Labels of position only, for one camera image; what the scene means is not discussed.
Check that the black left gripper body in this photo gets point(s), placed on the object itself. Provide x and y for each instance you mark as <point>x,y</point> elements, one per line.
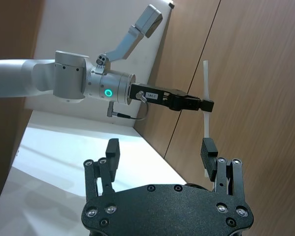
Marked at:
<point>149,94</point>

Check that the small white plastic piece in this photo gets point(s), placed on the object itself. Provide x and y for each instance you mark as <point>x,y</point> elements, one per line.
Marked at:
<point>206,81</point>

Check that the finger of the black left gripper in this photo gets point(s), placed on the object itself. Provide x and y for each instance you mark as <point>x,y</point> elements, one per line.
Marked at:
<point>186,104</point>
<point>180,93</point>

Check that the small black wall fixture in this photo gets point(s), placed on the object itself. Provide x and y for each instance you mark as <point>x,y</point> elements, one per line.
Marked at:
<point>171,5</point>

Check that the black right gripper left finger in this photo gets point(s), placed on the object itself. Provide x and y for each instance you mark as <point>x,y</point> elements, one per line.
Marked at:
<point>112,157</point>

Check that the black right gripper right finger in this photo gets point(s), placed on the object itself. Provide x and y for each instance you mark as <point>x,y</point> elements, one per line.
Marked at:
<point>208,157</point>

